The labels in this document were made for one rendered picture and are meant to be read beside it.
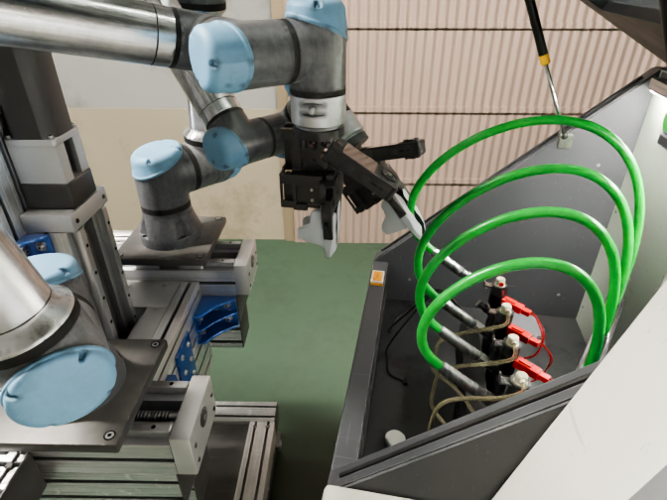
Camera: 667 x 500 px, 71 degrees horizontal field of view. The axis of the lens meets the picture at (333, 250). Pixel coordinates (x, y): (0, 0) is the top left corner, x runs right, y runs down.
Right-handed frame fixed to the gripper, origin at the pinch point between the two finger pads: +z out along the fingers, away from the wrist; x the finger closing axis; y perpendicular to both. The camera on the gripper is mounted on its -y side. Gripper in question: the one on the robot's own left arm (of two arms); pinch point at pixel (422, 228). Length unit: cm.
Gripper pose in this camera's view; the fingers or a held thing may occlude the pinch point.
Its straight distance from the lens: 84.0
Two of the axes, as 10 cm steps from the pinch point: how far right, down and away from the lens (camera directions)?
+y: -7.3, 5.0, 4.7
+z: 5.7, 8.2, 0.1
